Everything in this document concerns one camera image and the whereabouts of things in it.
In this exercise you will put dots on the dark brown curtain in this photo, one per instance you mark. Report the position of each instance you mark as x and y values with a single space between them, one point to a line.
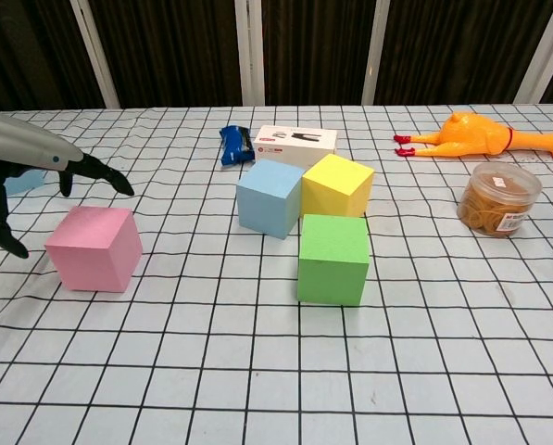
179 51

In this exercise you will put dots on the blue snack packet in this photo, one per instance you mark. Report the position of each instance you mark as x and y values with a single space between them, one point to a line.
234 146

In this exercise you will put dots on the green foam cube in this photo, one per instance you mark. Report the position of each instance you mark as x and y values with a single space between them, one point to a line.
334 259

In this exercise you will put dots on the white cardboard product box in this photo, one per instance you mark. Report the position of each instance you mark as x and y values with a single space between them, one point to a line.
287 148

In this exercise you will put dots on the light blue foam cube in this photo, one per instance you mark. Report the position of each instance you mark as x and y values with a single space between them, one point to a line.
23 181
269 197

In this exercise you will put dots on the orange rubber chicken toy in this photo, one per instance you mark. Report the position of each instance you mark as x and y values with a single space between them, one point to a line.
475 134

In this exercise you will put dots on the white black-grid tablecloth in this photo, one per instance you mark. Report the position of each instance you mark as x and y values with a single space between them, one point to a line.
211 361

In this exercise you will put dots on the clear jar of rubber bands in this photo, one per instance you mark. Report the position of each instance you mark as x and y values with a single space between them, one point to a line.
498 201

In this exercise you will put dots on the yellow foam cube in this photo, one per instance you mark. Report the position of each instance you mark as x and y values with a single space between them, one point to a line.
336 187

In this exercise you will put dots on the white window frame bar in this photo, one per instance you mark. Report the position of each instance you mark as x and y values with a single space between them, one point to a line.
374 51
95 55
249 51
542 55

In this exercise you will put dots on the pink foam cube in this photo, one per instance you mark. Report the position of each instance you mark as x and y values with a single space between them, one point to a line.
95 248

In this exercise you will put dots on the left silver-black robot hand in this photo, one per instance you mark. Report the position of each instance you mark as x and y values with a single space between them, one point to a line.
21 143

